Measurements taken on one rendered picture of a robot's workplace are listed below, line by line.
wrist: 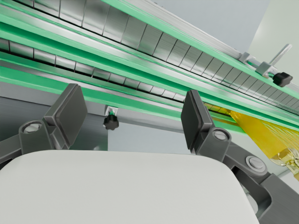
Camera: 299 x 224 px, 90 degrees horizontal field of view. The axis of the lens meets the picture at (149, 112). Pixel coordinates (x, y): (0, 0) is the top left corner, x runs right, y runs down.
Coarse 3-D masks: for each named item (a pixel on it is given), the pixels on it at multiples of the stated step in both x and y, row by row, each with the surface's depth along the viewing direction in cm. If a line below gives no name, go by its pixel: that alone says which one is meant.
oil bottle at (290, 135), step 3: (279, 126) 51; (282, 126) 52; (282, 129) 49; (285, 129) 51; (285, 132) 48; (288, 132) 50; (288, 135) 48; (291, 135) 49; (291, 138) 47; (294, 138) 47; (297, 138) 49; (297, 141) 46
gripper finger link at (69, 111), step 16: (64, 96) 10; (80, 96) 12; (48, 112) 9; (64, 112) 9; (80, 112) 12; (48, 128) 9; (64, 128) 10; (80, 128) 12; (0, 144) 8; (16, 144) 8; (64, 144) 10; (0, 160) 7
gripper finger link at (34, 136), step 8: (32, 120) 9; (40, 120) 9; (24, 128) 8; (32, 128) 8; (40, 128) 8; (24, 136) 8; (32, 136) 8; (40, 136) 8; (48, 136) 8; (24, 144) 7; (32, 144) 7; (40, 144) 7; (48, 144) 7; (24, 152) 7
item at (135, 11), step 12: (108, 0) 20; (120, 0) 21; (132, 12) 21; (144, 12) 24; (156, 24) 23; (168, 24) 28; (180, 36) 25; (192, 36) 32; (204, 48) 27; (228, 60) 30; (252, 72) 33
